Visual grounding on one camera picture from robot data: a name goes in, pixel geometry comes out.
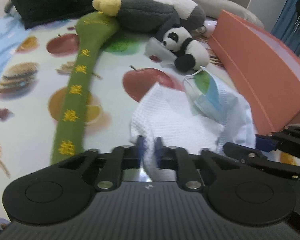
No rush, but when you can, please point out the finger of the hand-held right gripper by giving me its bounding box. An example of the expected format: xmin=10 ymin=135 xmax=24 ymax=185
xmin=255 ymin=126 xmax=300 ymax=166
xmin=222 ymin=141 xmax=300 ymax=181

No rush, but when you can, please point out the white cabinet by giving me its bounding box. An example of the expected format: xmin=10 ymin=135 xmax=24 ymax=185
xmin=244 ymin=0 xmax=292 ymax=29

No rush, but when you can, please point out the fruit printed mat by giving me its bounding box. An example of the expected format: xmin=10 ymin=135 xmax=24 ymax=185
xmin=0 ymin=14 xmax=300 ymax=230

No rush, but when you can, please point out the pink cardboard box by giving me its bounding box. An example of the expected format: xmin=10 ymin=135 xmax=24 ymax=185
xmin=207 ymin=9 xmax=300 ymax=137

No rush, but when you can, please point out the small panda plush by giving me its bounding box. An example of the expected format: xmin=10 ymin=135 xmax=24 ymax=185
xmin=161 ymin=24 xmax=210 ymax=72

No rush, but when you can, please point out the blue curtain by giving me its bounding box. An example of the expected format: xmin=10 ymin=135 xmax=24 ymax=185
xmin=270 ymin=0 xmax=300 ymax=57

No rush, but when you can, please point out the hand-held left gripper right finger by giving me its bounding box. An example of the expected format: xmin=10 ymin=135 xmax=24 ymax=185
xmin=154 ymin=136 xmax=240 ymax=191

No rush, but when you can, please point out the grey white penguin plush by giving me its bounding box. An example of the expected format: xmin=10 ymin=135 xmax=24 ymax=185
xmin=92 ymin=0 xmax=207 ymax=34

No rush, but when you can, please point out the blue face mask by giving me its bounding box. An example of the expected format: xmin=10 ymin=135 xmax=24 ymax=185
xmin=183 ymin=66 xmax=243 ymax=127

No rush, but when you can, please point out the white waffle cloth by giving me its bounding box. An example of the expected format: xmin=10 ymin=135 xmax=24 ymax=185
xmin=129 ymin=82 xmax=257 ymax=180

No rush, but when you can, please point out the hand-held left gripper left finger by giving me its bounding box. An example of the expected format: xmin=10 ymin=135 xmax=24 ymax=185
xmin=56 ymin=135 xmax=147 ymax=191

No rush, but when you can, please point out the small white pink object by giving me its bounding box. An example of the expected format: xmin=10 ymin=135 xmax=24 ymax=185
xmin=202 ymin=20 xmax=217 ymax=34

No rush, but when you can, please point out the clear printed plastic packet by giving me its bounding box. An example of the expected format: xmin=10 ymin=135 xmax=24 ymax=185
xmin=143 ymin=37 xmax=178 ymax=67

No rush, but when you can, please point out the green plush stick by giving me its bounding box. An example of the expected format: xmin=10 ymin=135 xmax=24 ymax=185
xmin=49 ymin=12 xmax=120 ymax=166

